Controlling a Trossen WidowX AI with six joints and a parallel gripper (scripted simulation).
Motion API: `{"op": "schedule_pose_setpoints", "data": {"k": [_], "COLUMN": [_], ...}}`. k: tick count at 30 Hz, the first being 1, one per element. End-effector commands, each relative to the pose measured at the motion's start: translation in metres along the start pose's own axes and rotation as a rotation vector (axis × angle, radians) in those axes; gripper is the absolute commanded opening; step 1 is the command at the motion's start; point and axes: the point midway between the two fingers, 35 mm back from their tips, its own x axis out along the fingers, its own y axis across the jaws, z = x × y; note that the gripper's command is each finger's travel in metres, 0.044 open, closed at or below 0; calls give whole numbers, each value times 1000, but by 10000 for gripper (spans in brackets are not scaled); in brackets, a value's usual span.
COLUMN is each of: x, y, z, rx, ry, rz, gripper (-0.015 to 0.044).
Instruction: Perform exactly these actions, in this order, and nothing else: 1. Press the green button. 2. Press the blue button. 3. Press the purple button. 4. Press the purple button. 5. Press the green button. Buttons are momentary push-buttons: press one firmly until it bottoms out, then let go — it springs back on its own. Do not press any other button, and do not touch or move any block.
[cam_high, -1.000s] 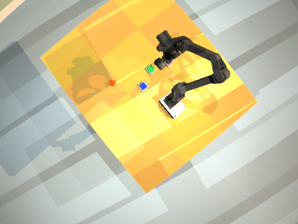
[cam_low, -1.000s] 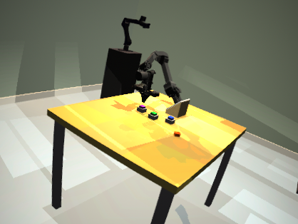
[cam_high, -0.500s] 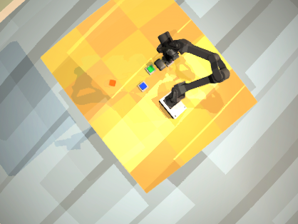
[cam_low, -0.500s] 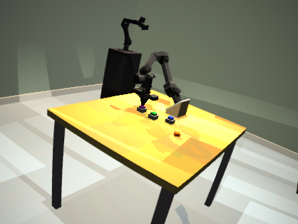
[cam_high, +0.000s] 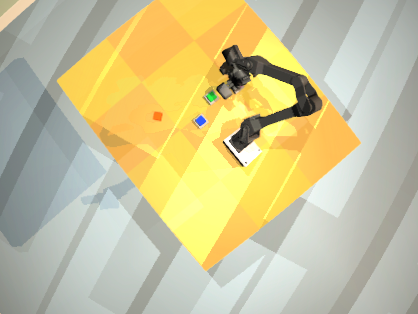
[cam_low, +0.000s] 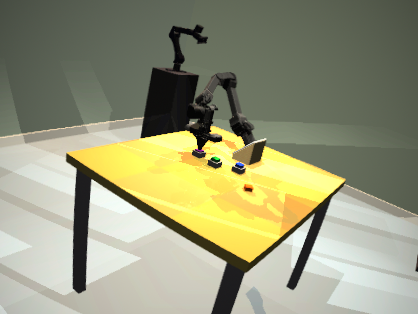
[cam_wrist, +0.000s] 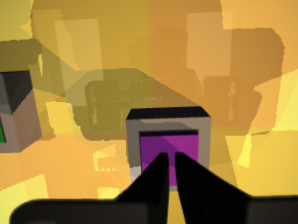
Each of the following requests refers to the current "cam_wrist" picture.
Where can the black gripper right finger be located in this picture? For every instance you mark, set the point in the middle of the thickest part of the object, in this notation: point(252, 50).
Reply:
point(208, 199)

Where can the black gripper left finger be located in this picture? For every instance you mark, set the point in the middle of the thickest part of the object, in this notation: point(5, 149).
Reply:
point(145, 201)

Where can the purple button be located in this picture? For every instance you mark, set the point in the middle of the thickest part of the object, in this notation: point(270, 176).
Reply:
point(151, 131)

